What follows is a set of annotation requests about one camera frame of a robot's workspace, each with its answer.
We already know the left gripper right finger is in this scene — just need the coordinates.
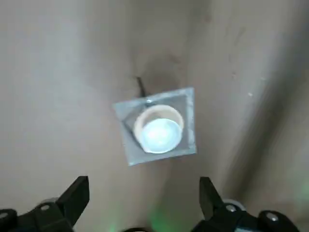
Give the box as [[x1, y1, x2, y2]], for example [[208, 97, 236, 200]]
[[193, 176, 300, 232]]

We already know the black tripod stand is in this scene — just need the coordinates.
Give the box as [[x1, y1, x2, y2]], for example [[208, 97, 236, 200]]
[[134, 76, 147, 98]]

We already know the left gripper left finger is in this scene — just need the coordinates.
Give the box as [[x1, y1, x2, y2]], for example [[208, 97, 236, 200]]
[[0, 175, 90, 232]]

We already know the small white crucible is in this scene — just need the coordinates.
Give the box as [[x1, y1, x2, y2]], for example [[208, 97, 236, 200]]
[[133, 105, 185, 155]]

